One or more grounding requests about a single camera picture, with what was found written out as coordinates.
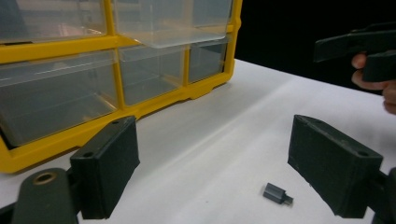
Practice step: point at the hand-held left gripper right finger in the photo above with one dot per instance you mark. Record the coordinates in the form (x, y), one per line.
(333, 168)

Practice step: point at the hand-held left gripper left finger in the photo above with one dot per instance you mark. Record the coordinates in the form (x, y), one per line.
(104, 168)

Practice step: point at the small grey adapter plug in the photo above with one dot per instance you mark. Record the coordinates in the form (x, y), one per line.
(274, 193)

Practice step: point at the wide clear plastic drawer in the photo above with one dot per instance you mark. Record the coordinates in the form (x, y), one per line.
(168, 21)

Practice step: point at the large clear plastic drawer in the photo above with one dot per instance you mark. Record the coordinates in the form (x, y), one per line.
(56, 99)

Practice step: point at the small clear plastic drawer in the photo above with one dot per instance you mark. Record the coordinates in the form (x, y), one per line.
(149, 74)

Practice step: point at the yellow drawer cabinet frame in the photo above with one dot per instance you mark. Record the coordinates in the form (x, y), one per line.
(62, 49)

